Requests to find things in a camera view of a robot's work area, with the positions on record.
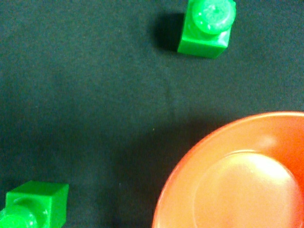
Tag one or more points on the green block with stud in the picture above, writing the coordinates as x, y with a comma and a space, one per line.
207, 27

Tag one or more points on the red plastic bowl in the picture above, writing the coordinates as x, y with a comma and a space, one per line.
246, 174

